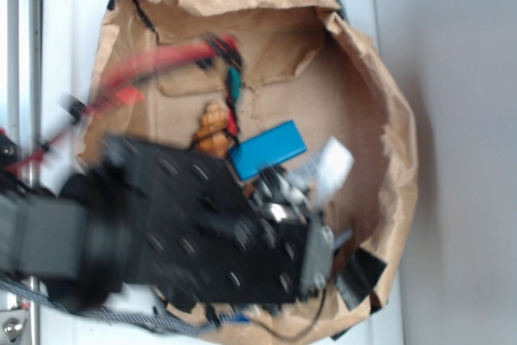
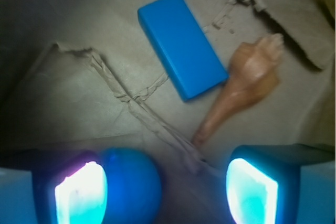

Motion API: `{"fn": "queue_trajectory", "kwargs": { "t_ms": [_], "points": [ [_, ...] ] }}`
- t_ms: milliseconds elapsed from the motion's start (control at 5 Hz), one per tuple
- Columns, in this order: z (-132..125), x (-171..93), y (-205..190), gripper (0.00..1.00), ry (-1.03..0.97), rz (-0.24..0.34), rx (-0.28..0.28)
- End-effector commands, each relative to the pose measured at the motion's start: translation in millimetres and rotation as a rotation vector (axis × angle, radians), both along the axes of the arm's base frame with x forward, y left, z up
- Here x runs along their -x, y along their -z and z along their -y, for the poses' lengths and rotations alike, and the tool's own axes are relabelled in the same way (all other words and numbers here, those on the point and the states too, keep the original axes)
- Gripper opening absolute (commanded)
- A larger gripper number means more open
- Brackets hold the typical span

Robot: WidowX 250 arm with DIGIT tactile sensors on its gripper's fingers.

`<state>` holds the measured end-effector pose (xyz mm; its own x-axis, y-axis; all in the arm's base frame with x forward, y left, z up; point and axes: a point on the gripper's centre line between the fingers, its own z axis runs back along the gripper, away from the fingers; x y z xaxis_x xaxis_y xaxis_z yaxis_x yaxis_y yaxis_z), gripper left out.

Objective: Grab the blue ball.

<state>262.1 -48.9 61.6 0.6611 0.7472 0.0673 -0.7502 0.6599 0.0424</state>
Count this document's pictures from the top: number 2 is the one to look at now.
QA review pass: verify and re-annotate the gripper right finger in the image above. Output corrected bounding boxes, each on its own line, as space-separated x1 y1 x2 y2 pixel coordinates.
226 144 335 223

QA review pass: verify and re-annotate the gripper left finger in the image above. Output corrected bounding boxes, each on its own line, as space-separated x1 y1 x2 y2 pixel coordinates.
1 149 108 223

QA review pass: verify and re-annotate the blue ball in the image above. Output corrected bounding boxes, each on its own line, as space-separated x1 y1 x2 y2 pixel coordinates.
101 148 162 223

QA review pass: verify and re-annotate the brown paper bag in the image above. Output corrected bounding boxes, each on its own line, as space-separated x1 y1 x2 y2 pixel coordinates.
1 0 335 223

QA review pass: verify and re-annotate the wooden conch shell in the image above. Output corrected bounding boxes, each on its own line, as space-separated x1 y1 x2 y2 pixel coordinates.
192 34 284 147

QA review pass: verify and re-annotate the blue rectangular block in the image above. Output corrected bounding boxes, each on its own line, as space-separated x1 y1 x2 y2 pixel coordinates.
138 0 229 101

